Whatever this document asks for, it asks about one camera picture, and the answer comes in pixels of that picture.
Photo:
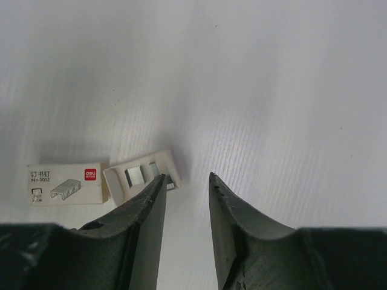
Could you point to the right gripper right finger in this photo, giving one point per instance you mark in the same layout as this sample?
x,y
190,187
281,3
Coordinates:
x,y
253,251

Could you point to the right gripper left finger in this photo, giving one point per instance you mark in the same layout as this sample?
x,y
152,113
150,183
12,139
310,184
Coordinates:
x,y
120,250

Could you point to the small white staple box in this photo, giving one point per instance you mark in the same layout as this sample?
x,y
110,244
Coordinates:
x,y
126,180

